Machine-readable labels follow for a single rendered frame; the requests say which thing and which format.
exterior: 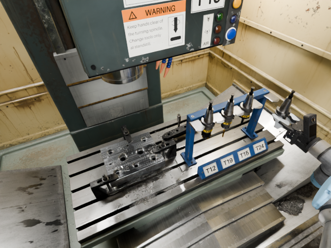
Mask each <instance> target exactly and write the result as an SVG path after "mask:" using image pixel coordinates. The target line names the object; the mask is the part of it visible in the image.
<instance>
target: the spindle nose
mask: <svg viewBox="0 0 331 248"><path fill-rule="evenodd" d="M142 74H143V65H140V66H136V67H132V68H128V69H124V70H120V71H116V72H112V73H108V74H105V75H101V76H100V77H101V79H102V80H103V81H105V82H107V83H110V84H115V85H120V84H127V83H130V82H133V81H135V80H137V79H138V78H139V77H140V76H141V75H142Z"/></svg>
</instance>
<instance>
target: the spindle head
mask: <svg viewBox="0 0 331 248"><path fill-rule="evenodd" d="M175 1H181V0H167V1H162V2H156V3H150V4H143V5H137V6H131V7H124V1H123V0H59V2H60V4H61V7H62V10H63V13H64V16H65V19H66V22H67V25H68V27H69V30H70V33H71V36H72V39H73V41H74V44H75V47H76V50H77V52H78V55H79V58H80V61H81V63H82V66H83V69H84V72H85V73H86V74H87V75H88V78H93V77H97V76H101V75H105V74H108V73H112V72H116V71H120V70H124V69H128V68H132V67H136V66H140V65H144V64H148V63H152V62H157V61H161V60H165V59H169V58H173V57H177V56H180V55H184V54H188V53H192V52H196V51H200V50H204V49H208V48H212V47H216V46H214V45H213V44H212V41H213V39H214V37H216V36H219V37H220V39H221V40H220V43H219V44H218V45H217V46H220V45H222V44H223V39H224V33H225V27H226V20H227V14H228V8H229V2H230V0H225V3H224V7H221V8H215V9H211V10H205V11H200V12H195V13H191V0H186V11H185V44H184V45H180V46H176V47H172V48H167V49H163V50H159V51H155V52H151V53H147V54H143V55H138V56H134V57H129V51H128V45H127V40H126V34H125V28H124V22H123V16H122V10H127V9H133V8H139V7H145V6H151V5H157V4H163V3H169V2H175ZM219 11H223V12H224V18H223V20H222V21H221V22H219V23H218V22H216V20H215V17H216V14H217V13H218V12H219ZM208 14H214V17H213V25H212V33H211V41H210V46H209V47H205V48H201V39H202V28H203V17H204V15H208ZM218 24H220V25H222V31H221V32H220V33H219V34H215V33H214V28H215V26H216V25H218Z"/></svg>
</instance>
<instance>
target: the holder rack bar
mask: <svg viewBox="0 0 331 248"><path fill-rule="evenodd" d="M269 92H270V91H269V90H267V89H266V88H262V89H259V90H257V91H254V92H253V94H254V97H253V98H254V99H255V100H258V99H260V98H263V97H264V96H263V95H264V94H267V93H269ZM246 96H247V94H245V95H242V96H239V97H236V98H234V106H235V105H237V106H240V104H241V103H242V102H244V100H245V98H246ZM227 102H228V101H225V102H222V103H219V104H216V105H213V113H215V112H219V113H221V112H222V110H224V109H225V107H226V104H227ZM206 110H207V108H205V109H202V110H199V111H196V112H193V113H191V114H188V115H187V120H188V122H191V121H193V120H196V119H199V120H200V121H201V119H202V117H203V118H204V116H205V113H206Z"/></svg>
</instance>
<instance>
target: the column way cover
mask: <svg viewBox="0 0 331 248"><path fill-rule="evenodd" d="M65 52H66V53H63V54H58V55H57V54H56V52H54V53H53V55H54V58H55V61H56V63H57V65H58V67H59V70H60V72H61V74H62V76H63V79H64V81H65V83H66V86H68V87H69V89H70V91H71V94H72V96H73V98H74V101H75V103H76V105H77V107H78V108H79V109H80V111H81V114H82V116H83V118H84V121H85V123H86V125H87V127H90V126H93V125H96V124H100V123H102V122H105V121H109V120H112V119H115V118H118V117H121V116H124V115H127V114H130V113H133V112H137V111H140V110H143V109H146V108H149V102H148V94H147V89H148V84H147V76H146V66H147V65H146V64H144V65H143V74H142V75H141V76H140V77H139V78H138V79H137V80H135V81H133V82H130V83H127V84H120V85H115V84H110V83H107V82H105V81H103V80H102V79H101V77H100V76H97V77H93V78H88V75H87V74H86V73H85V72H84V69H83V66H82V63H81V61H80V58H79V55H78V52H77V50H76V48H74V49H69V50H65Z"/></svg>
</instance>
